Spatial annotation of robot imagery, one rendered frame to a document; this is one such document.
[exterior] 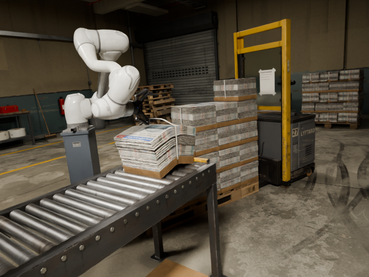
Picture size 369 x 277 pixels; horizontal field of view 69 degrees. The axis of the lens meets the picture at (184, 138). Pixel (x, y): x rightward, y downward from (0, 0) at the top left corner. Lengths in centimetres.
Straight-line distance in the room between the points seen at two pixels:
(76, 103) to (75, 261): 134
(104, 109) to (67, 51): 847
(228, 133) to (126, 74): 175
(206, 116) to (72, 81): 747
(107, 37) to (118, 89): 57
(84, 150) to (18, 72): 691
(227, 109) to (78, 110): 140
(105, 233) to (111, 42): 112
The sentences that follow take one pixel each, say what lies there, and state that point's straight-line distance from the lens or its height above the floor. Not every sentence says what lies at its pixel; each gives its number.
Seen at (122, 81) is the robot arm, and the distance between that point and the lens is 123.
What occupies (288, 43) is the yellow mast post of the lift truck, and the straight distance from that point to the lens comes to 317.
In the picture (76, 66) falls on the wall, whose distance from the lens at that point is 981.
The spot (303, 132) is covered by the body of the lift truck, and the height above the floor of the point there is 60.
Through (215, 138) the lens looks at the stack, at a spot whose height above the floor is 73.
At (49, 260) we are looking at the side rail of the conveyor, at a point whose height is 79.
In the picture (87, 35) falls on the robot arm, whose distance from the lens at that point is 175.
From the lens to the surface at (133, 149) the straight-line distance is 150.
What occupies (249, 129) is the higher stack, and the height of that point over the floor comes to 74.
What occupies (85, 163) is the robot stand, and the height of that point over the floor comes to 75.
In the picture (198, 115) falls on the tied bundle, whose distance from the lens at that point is 251.
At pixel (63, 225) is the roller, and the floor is 79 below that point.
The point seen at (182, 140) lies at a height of 96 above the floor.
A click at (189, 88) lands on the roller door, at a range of 1033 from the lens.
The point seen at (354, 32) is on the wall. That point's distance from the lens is 864.
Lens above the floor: 129
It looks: 12 degrees down
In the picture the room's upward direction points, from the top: 4 degrees counter-clockwise
